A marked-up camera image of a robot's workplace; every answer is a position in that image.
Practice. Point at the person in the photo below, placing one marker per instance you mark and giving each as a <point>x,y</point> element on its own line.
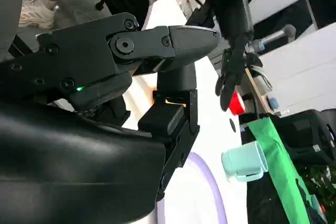
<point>39,11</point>

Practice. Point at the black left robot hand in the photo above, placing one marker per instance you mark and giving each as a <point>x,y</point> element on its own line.
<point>233,6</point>

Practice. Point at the black plastic housing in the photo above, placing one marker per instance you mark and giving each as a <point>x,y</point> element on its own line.
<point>302,137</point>

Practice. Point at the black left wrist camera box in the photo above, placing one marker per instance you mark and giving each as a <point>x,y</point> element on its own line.
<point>200,15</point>

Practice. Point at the green cloth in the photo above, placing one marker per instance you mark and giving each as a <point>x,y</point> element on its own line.
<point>278,169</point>

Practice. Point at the pale green mug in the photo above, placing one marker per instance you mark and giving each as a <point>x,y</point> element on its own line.
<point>241,158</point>

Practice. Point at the red cup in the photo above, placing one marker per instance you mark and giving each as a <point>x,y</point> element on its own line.
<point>236,103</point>

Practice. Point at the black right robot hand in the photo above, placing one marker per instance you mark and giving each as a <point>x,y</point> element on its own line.
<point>78,155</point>

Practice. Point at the lilac plate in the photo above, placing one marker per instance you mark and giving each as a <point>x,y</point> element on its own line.
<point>194,203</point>

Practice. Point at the orange and white bread roll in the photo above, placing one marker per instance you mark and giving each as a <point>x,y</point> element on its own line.
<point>172,101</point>

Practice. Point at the white workshop desk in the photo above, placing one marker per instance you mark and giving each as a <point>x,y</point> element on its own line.
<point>302,77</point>

